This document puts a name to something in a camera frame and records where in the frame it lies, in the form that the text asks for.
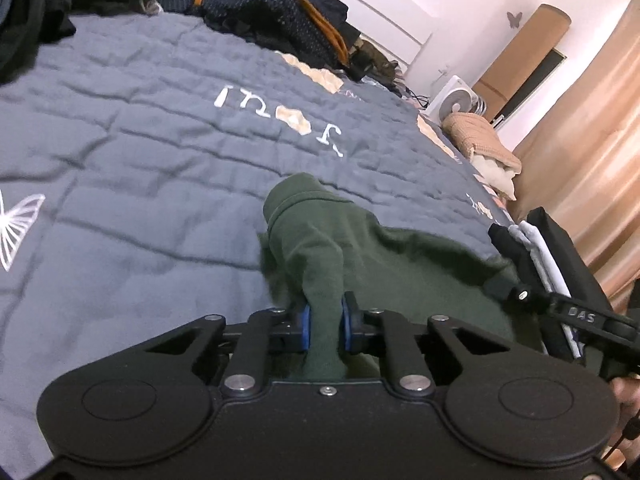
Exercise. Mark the butterfly wall sticker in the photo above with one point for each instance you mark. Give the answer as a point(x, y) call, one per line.
point(514, 18)

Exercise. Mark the grey quilted bedspread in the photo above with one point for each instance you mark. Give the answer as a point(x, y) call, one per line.
point(150, 160)

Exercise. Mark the camouflage garment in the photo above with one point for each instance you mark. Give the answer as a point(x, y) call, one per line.
point(377, 67)

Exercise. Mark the beige folded blanket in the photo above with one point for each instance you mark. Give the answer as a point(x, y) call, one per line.
point(475, 140)

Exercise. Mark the white box fan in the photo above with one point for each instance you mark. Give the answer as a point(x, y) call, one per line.
point(457, 100)

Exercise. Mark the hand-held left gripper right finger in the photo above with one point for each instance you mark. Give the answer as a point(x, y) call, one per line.
point(348, 330)

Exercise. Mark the person's right hand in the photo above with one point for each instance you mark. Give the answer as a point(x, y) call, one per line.
point(629, 391)

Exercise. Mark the beige curtain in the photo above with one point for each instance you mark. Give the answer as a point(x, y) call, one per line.
point(590, 135)

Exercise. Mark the dark green t-shirt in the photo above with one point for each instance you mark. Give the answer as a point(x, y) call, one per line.
point(375, 260)

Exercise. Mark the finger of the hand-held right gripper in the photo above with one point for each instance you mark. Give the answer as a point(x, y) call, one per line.
point(522, 295)

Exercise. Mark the folded black garment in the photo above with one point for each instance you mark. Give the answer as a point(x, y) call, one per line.
point(505, 245)
point(575, 255)

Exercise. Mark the pile of dark unfolded clothes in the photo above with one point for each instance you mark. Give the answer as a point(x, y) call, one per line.
point(25, 20)

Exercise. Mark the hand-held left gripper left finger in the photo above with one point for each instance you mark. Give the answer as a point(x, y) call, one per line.
point(304, 330)

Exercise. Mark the white headboard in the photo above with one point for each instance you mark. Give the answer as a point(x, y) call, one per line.
point(380, 15)

